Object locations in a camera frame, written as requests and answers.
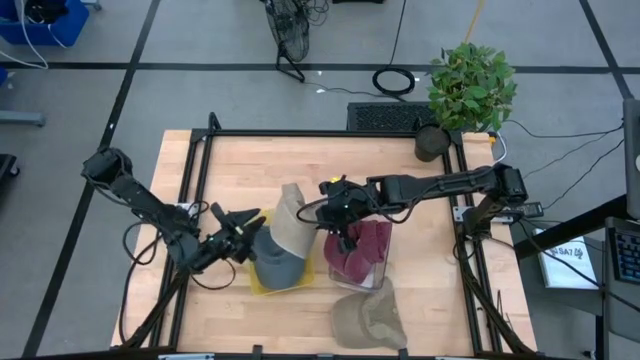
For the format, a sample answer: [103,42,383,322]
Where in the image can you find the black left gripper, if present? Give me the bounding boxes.
[189,202,268,274]

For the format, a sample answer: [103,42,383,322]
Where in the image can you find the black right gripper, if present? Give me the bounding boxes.
[317,175,384,255]

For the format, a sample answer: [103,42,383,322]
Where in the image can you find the tan baseball cap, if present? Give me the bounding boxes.
[329,287,409,351]
[268,181,320,260]

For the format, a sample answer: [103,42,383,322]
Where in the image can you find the maroon baseball cap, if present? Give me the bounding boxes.
[343,219,393,285]

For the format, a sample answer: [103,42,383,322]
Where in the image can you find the grey-blue baseball cap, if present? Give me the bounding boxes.
[251,224,307,292]

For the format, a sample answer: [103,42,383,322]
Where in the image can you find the yellow translucent plastic bin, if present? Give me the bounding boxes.
[248,207,317,297]

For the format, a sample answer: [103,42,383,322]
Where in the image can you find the clear plastic bin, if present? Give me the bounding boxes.
[323,202,395,294]

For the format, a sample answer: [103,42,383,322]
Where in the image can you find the black keyboard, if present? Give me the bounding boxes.
[346,101,437,133]
[603,215,640,287]

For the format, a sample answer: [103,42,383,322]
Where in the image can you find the dark plant pot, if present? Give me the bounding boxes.
[413,123,452,164]

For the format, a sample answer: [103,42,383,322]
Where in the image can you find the green leafy plant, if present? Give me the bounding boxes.
[426,41,519,134]

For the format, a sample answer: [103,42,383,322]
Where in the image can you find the black power strip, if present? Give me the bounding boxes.
[502,201,545,219]

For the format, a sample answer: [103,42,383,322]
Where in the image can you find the white printed booklet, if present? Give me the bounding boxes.
[537,228,600,290]

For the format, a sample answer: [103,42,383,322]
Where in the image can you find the black metal beam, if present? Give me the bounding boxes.
[513,193,630,260]

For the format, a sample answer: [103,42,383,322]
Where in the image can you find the grey metal floor foot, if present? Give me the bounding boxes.
[0,110,47,128]

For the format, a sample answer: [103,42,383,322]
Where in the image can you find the blue plastic storage bin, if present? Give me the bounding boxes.
[0,0,91,48]

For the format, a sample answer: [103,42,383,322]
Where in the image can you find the grey monitor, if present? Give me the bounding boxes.
[621,97,640,220]

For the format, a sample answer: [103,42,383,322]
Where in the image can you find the black aluminium rig frame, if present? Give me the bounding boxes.
[110,111,539,360]

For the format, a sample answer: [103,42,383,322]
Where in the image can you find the coiled black cable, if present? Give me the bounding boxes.
[371,66,417,98]

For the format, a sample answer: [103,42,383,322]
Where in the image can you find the black wire floor fan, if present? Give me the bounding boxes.
[262,0,312,84]

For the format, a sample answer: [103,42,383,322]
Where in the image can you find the yellow cable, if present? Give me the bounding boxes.
[463,0,487,45]

